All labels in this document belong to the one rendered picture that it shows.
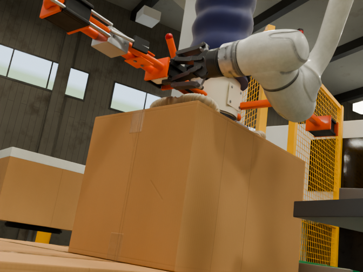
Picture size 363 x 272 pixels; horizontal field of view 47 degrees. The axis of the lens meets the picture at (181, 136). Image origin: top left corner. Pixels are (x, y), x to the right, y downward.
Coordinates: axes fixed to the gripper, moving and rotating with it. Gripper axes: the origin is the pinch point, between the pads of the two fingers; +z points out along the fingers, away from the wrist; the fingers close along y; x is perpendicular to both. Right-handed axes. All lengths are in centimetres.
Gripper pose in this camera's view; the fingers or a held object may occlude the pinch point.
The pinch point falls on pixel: (163, 72)
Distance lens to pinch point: 121.6
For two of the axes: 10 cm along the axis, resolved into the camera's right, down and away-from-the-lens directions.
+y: -1.4, 9.5, -2.7
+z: -8.0, 0.5, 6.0
